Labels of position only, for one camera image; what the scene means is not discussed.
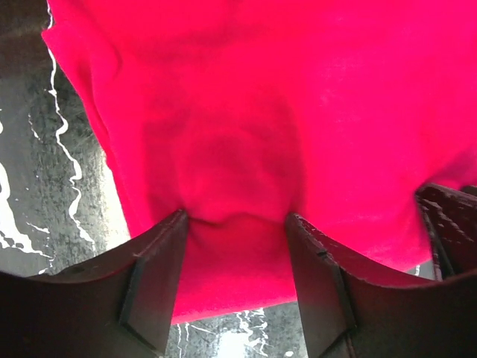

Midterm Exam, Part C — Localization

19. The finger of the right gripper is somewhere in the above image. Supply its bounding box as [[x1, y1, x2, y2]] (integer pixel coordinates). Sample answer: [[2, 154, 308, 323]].
[[414, 183, 476, 280]]

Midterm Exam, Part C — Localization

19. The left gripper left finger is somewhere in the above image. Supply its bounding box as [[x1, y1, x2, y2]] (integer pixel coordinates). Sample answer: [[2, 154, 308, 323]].
[[1, 210, 188, 357]]

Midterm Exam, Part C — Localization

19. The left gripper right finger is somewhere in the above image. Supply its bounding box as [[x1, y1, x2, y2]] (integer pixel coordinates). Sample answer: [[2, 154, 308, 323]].
[[285, 214, 476, 357]]

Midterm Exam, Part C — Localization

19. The red t-shirt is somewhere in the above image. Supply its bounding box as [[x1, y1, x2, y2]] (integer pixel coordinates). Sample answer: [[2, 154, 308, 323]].
[[42, 1, 476, 323]]

